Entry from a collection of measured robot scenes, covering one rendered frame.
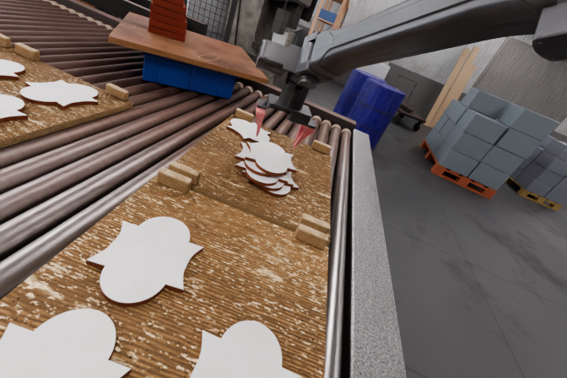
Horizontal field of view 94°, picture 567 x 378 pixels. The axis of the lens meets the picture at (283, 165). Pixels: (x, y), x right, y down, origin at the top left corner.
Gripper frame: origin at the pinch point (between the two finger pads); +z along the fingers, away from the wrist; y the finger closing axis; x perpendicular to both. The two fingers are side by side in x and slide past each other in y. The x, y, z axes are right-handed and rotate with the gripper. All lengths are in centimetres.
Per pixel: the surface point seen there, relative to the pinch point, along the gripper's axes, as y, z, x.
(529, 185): -512, 85, -295
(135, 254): 18.5, 5.3, 34.6
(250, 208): 3.7, 6.5, 19.7
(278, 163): -1.1, 2.2, 7.5
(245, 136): 6.7, 6.3, -8.9
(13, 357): 24, 5, 47
